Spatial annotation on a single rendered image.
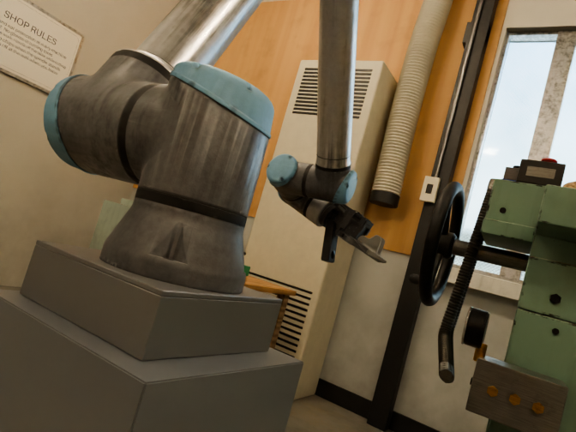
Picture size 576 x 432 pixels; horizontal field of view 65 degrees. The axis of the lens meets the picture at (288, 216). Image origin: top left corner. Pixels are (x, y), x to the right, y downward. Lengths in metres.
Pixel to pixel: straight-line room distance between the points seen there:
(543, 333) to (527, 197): 0.29
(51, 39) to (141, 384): 3.03
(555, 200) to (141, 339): 0.60
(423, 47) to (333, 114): 1.61
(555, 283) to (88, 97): 0.76
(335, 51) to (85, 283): 0.72
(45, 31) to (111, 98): 2.68
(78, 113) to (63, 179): 2.74
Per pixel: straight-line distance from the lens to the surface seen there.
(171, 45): 0.78
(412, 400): 2.45
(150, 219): 0.56
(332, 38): 1.05
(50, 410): 0.54
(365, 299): 2.50
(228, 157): 0.56
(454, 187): 1.03
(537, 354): 0.85
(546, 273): 0.85
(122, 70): 0.72
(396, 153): 2.41
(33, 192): 3.35
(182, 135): 0.57
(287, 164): 1.18
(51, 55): 3.35
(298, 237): 2.37
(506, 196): 1.01
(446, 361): 0.92
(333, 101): 1.07
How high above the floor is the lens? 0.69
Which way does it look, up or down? 5 degrees up
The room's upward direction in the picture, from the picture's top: 16 degrees clockwise
